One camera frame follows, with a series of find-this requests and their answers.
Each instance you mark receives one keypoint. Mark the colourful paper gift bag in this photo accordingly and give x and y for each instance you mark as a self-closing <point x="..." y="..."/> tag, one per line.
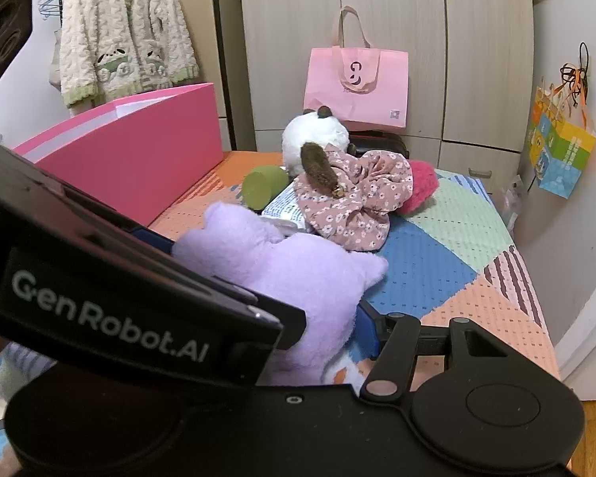
<point x="561" y="136"/>

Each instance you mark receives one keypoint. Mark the pink tote bag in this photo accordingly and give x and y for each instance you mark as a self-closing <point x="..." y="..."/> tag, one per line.
<point x="366" y="88"/>

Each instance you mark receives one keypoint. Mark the pink floral fabric scrunchie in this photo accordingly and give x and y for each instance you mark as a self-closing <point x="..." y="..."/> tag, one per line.
<point x="375" y="186"/>

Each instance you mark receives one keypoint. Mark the magenta fuzzy ball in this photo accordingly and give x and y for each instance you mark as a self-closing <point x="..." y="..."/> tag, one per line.
<point x="425" y="183"/>

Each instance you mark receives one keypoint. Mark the pink cardboard box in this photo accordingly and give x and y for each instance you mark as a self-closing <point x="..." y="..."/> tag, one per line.
<point x="136" y="154"/>

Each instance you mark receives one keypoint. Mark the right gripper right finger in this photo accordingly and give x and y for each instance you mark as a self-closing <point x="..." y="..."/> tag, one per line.
<point x="391" y="375"/>

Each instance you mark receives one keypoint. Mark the beige wooden wardrobe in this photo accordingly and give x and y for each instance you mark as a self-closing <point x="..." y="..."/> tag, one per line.
<point x="452" y="77"/>

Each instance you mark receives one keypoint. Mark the green egg-shaped sponge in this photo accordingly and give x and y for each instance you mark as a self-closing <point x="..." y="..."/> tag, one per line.
<point x="262" y="184"/>

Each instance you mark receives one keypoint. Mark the blue clothes hangers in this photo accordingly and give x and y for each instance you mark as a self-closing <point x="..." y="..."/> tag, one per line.
<point x="49" y="9"/>

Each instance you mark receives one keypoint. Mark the clear plastic bag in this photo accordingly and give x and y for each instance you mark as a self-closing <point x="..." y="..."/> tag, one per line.
<point x="509" y="202"/>

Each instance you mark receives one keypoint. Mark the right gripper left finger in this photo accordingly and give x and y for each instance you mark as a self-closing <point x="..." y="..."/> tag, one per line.
<point x="152" y="238"/>

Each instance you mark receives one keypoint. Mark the white brown plush cat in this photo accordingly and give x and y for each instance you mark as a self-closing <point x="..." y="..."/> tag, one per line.
<point x="304" y="141"/>

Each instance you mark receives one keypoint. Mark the purple plush pillow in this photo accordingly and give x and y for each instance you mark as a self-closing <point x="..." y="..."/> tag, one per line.
<point x="302" y="270"/>

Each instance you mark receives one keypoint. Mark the black suitcase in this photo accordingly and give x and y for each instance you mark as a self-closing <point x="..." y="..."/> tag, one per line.
<point x="363" y="142"/>

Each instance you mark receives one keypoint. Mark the canvas tote bag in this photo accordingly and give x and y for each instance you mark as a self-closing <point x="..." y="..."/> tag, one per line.
<point x="54" y="69"/>

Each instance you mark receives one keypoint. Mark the small white wipes packet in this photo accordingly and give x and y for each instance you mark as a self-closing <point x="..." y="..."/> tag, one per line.
<point x="285" y="214"/>

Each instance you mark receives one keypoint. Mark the colourful patchwork table mat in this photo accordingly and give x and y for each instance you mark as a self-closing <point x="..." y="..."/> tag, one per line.
<point x="452" y="258"/>

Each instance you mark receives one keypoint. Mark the cream knitted cardigan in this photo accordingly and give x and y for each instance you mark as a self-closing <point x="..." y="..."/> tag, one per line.
<point x="118" y="48"/>

